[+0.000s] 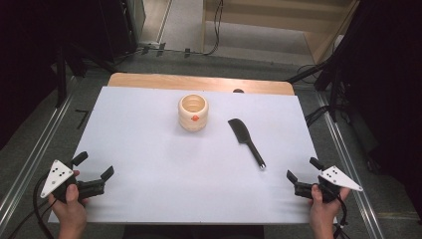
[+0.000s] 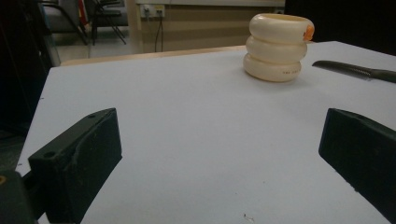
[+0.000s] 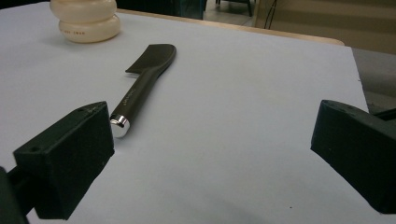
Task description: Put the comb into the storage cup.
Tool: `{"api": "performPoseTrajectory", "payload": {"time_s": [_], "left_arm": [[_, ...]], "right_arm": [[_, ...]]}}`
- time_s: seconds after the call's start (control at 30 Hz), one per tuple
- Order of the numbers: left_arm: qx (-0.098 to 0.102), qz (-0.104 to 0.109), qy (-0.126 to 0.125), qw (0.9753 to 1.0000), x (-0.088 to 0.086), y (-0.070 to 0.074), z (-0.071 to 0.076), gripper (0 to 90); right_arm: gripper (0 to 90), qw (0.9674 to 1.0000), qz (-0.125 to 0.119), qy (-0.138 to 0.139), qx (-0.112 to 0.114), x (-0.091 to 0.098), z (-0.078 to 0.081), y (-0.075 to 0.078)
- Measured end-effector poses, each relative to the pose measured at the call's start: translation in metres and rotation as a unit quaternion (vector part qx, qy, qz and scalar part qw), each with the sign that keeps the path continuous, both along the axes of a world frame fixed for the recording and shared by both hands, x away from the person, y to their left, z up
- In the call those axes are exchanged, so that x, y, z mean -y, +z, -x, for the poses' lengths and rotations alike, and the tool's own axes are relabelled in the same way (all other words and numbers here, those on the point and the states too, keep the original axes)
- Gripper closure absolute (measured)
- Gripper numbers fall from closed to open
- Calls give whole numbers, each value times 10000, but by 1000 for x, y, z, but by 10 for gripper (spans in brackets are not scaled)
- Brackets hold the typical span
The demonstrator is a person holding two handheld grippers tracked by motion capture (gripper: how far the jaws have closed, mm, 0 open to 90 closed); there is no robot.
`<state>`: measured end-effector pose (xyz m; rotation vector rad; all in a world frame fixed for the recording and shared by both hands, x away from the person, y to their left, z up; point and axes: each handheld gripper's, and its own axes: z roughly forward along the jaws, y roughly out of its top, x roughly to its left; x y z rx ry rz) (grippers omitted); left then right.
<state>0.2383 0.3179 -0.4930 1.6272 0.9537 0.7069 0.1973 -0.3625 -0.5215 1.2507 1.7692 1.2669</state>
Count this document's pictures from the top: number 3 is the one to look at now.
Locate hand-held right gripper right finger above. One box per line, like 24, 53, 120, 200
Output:
310, 99, 396, 215

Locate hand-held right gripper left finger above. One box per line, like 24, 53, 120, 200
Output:
12, 101, 116, 221

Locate black spatula with chrome end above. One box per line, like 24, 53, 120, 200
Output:
109, 43, 177, 139

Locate cream ribbed utensil holder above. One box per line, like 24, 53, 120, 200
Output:
49, 0, 121, 44

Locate light wooden platform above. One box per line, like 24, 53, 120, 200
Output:
253, 0, 396, 55

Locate wooden table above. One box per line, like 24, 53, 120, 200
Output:
116, 7, 346, 47

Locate white table sheet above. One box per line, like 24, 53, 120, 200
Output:
0, 1, 396, 224

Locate dark chair legs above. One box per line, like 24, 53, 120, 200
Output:
215, 0, 254, 18

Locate black cable by wooden platform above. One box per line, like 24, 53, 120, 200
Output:
263, 0, 278, 30

